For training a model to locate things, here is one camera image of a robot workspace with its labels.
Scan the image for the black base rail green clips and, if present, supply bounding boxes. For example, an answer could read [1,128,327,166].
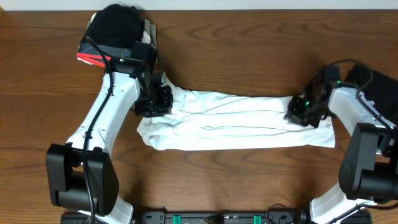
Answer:
[60,205,373,224]

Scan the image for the black t-shirt white logo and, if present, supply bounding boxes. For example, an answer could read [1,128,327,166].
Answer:
[345,65,398,125]

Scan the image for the black folded garment pink trim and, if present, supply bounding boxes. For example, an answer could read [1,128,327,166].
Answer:
[76,4,143,67]

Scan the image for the olive grey folded garment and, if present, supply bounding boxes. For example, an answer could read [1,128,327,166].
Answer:
[142,19,157,50]

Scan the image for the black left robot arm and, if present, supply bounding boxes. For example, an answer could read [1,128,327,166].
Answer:
[45,58,173,223]

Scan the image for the white t-shirt pixel print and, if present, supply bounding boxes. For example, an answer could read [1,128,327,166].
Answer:
[137,77,335,151]

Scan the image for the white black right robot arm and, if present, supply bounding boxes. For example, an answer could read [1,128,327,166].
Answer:
[285,80,397,223]

